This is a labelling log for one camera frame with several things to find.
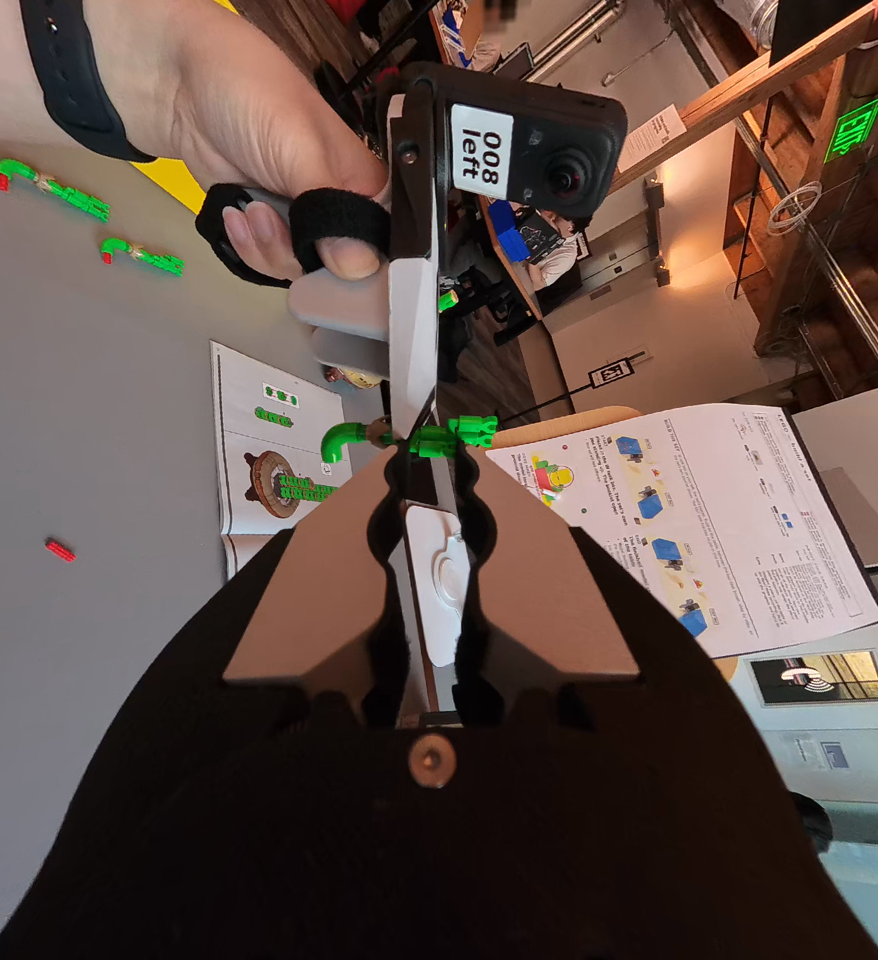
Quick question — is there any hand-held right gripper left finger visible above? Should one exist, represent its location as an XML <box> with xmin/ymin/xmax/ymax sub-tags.
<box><xmin>223</xmin><ymin>448</ymin><xmax>412</xmax><ymax>726</ymax></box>

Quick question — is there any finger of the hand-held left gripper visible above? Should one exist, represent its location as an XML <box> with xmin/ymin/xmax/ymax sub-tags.
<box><xmin>387</xmin><ymin>253</ymin><xmax>442</xmax><ymax>450</ymax></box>

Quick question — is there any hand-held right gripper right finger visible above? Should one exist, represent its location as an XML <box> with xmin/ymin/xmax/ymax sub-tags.
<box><xmin>454</xmin><ymin>448</ymin><xmax>641</xmax><ymax>723</ymax></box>

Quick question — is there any green lego bamboo stalk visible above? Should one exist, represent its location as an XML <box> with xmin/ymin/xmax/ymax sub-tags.
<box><xmin>100</xmin><ymin>237</ymin><xmax>186</xmax><ymax>278</ymax></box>
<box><xmin>0</xmin><ymin>156</ymin><xmax>112</xmax><ymax>224</ymax></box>
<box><xmin>320</xmin><ymin>414</ymin><xmax>501</xmax><ymax>465</ymax></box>

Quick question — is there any lego instruction booklet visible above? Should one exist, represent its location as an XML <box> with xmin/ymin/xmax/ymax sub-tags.
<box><xmin>209</xmin><ymin>340</ymin><xmax>352</xmax><ymax>580</ymax></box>

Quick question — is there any person's left hand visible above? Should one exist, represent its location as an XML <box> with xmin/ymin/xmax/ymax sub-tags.
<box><xmin>90</xmin><ymin>0</ymin><xmax>393</xmax><ymax>282</ymax></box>

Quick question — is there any white plastic tray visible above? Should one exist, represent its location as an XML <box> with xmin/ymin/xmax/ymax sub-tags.
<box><xmin>404</xmin><ymin>505</ymin><xmax>472</xmax><ymax>670</ymax></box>

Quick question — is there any instruction sheet on board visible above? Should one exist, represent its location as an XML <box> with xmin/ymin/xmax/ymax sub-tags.
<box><xmin>484</xmin><ymin>403</ymin><xmax>878</xmax><ymax>684</ymax></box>

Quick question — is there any yellow plastic bin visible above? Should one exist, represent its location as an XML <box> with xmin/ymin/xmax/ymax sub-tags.
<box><xmin>130</xmin><ymin>153</ymin><xmax>209</xmax><ymax>217</ymax></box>

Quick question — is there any green exit sign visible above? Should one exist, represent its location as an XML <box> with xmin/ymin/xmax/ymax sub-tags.
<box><xmin>823</xmin><ymin>96</ymin><xmax>878</xmax><ymax>165</ymax></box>

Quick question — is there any black watch band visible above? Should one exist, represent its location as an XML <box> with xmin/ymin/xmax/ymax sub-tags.
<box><xmin>19</xmin><ymin>0</ymin><xmax>158</xmax><ymax>164</ymax></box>

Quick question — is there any coiled white cable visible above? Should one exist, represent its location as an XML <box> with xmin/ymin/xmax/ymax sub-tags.
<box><xmin>767</xmin><ymin>180</ymin><xmax>824</xmax><ymax>237</ymax></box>

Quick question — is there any framed wall picture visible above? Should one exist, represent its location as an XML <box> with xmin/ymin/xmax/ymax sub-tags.
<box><xmin>748</xmin><ymin>649</ymin><xmax>878</xmax><ymax>708</ymax></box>

